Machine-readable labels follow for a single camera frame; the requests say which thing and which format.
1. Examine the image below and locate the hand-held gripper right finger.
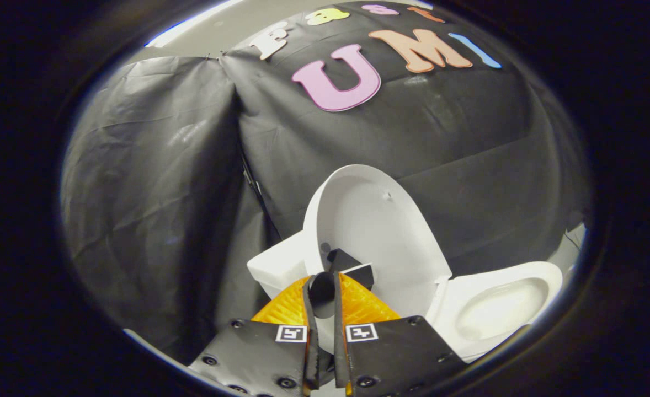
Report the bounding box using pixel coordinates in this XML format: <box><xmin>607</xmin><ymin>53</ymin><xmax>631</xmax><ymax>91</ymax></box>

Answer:
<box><xmin>332</xmin><ymin>272</ymin><xmax>467</xmax><ymax>397</ymax></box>

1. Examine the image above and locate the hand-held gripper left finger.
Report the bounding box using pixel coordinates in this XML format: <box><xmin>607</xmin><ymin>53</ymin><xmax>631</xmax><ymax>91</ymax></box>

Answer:
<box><xmin>188</xmin><ymin>273</ymin><xmax>321</xmax><ymax>397</ymax></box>

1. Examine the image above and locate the black lid pull tab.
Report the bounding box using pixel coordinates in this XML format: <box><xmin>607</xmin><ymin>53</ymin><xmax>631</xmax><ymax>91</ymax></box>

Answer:
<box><xmin>307</xmin><ymin>248</ymin><xmax>375</xmax><ymax>320</ymax></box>

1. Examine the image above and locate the white toilet lid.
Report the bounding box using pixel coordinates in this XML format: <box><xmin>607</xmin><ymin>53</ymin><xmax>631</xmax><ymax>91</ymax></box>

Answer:
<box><xmin>302</xmin><ymin>164</ymin><xmax>452</xmax><ymax>353</ymax></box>

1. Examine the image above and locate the white toilet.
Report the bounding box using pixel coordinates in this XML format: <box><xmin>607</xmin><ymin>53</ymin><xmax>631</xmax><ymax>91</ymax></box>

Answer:
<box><xmin>247</xmin><ymin>230</ymin><xmax>566</xmax><ymax>364</ymax></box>

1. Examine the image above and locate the white toilet seat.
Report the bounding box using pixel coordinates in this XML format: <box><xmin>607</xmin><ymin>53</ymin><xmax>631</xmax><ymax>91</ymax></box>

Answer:
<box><xmin>427</xmin><ymin>261</ymin><xmax>564</xmax><ymax>362</ymax></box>

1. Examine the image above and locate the black backdrop cloth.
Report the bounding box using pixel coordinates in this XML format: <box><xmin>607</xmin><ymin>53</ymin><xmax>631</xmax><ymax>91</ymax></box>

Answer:
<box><xmin>60</xmin><ymin>0</ymin><xmax>593</xmax><ymax>367</ymax></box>

